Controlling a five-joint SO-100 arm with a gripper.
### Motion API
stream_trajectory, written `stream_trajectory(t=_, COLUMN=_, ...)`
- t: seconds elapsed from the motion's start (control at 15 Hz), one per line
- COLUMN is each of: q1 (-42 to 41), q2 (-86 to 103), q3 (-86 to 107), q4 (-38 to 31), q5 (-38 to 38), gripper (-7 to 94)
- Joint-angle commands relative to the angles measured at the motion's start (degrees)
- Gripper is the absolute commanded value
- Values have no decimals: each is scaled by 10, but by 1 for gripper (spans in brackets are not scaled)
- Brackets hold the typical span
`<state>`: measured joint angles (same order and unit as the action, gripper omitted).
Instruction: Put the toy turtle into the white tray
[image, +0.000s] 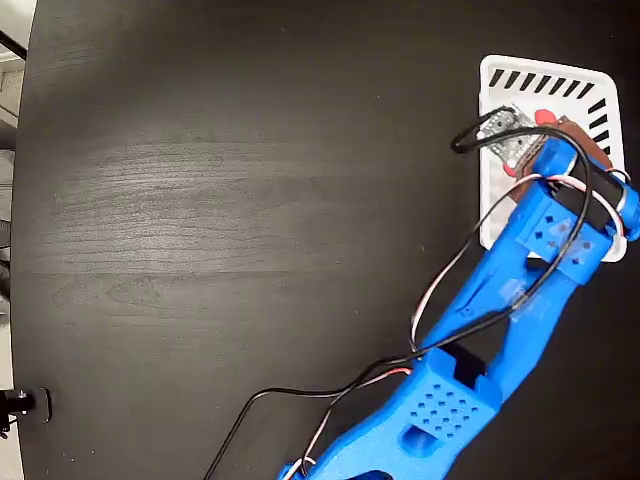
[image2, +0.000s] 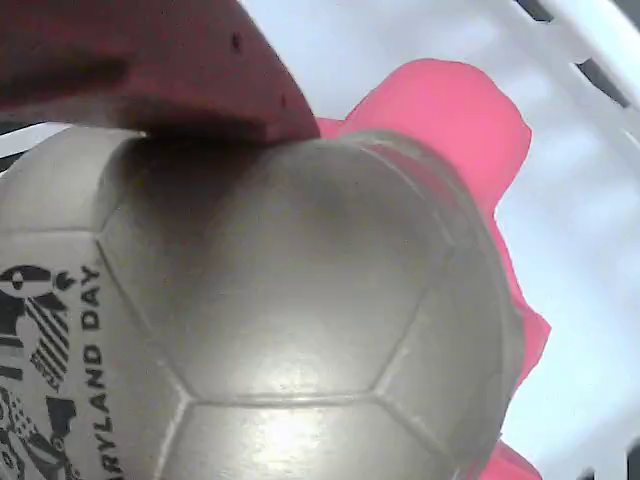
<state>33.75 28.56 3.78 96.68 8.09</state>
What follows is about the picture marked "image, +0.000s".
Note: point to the brown gripper black servo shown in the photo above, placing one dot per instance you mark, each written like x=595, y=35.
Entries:
x=525, y=165

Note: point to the red turtle toy gold shell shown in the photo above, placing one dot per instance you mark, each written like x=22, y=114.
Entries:
x=545, y=117

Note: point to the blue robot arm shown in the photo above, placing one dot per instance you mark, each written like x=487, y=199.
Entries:
x=450, y=415

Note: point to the white slotted tray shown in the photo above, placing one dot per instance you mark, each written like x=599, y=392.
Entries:
x=492, y=185

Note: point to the black metal rod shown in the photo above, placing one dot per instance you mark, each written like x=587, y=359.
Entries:
x=12, y=44

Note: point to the black table clamp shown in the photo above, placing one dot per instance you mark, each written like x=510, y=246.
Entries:
x=44, y=405

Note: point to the silver camera circuit board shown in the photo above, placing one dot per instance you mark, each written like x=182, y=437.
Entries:
x=505, y=132

